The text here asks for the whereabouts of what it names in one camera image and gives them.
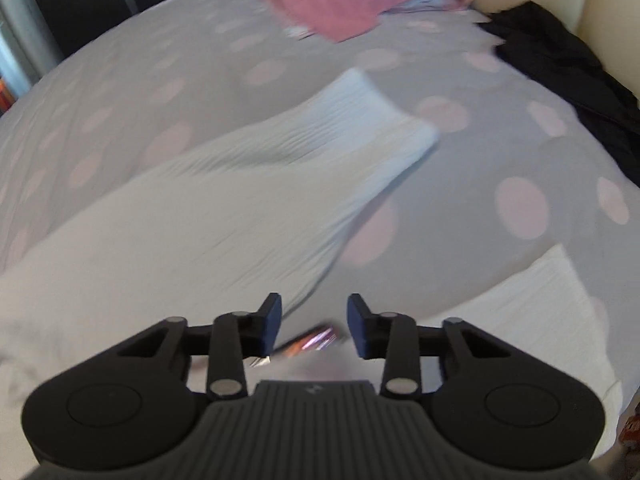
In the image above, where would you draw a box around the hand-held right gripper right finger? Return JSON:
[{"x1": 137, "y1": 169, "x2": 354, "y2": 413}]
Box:
[{"x1": 347, "y1": 294, "x2": 513, "y2": 401}]

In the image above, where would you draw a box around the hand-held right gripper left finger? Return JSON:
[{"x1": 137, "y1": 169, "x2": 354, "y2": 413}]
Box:
[{"x1": 116, "y1": 293, "x2": 283, "y2": 401}]

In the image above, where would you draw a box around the white ribbed garment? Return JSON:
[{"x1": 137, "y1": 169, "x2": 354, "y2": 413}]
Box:
[{"x1": 0, "y1": 67, "x2": 440, "y2": 401}]

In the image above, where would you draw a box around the shiny foil wrapper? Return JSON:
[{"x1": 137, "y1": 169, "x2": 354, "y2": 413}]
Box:
[{"x1": 249, "y1": 324, "x2": 347, "y2": 369}]

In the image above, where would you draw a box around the white folded cloth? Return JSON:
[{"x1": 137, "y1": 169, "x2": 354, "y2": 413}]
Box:
[{"x1": 419, "y1": 244, "x2": 623, "y2": 461}]

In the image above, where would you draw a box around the grey pink-dotted bed sheet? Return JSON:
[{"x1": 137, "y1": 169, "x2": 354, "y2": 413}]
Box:
[{"x1": 0, "y1": 0, "x2": 632, "y2": 323}]

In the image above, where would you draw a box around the black garment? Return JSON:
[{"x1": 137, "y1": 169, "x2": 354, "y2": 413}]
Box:
[{"x1": 475, "y1": 1, "x2": 640, "y2": 189}]

